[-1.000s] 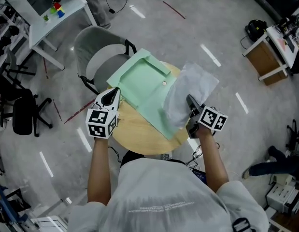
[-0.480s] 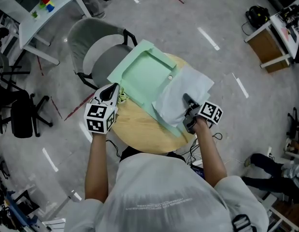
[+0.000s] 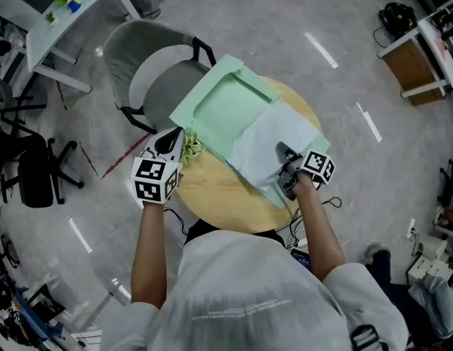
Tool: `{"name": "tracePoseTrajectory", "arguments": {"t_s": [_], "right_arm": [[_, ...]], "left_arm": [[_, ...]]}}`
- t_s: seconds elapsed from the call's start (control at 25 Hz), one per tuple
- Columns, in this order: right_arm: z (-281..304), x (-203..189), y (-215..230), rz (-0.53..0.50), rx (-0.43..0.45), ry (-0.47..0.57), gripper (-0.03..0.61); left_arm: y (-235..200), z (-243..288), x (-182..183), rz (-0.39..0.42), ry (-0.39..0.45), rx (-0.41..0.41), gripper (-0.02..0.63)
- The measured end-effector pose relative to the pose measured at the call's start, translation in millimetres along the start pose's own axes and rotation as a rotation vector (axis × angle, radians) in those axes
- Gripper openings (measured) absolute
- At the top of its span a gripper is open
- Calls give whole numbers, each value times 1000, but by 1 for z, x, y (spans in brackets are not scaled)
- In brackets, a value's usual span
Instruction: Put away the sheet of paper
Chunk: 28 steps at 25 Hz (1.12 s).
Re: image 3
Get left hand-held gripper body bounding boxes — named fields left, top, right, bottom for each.
left=130, top=126, right=185, bottom=205

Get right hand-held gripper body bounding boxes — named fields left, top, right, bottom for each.
left=277, top=149, right=337, bottom=202

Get white sheet of paper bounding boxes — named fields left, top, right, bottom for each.
left=225, top=102, right=321, bottom=193

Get person's left forearm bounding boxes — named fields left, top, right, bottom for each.
left=130, top=198, right=169, bottom=309

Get person's right forearm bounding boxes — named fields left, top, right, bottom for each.
left=293, top=171, right=347, bottom=283

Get small potted plant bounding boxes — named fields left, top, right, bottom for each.
left=179, top=129, right=206, bottom=167

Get person's black trousers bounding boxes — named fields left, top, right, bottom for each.
left=184, top=217, right=286, bottom=249

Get grey padded chair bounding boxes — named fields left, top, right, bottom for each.
left=102, top=19, right=217, bottom=135

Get dark blue tablet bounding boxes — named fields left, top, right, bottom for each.
left=290, top=247, right=315, bottom=274

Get black office chair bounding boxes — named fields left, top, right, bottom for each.
left=0, top=127, right=85, bottom=209

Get brown wooden cabinet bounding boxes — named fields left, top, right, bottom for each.
left=381, top=40, right=447, bottom=107

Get white boxes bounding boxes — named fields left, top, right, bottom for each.
left=406, top=232, right=453, bottom=285

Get person's white shirt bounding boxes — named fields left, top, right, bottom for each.
left=100, top=230, right=410, bottom=351

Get white desk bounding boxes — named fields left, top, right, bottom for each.
left=26, top=0, right=141, bottom=94

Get black and yellow backpack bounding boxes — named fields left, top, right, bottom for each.
left=378, top=1, right=418, bottom=39

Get white shelf unit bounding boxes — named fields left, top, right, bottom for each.
left=376, top=0, right=453, bottom=99

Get black cable bundle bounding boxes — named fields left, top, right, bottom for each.
left=284, top=195, right=343, bottom=249

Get blue frame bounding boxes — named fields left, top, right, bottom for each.
left=12, top=287, right=64, bottom=340

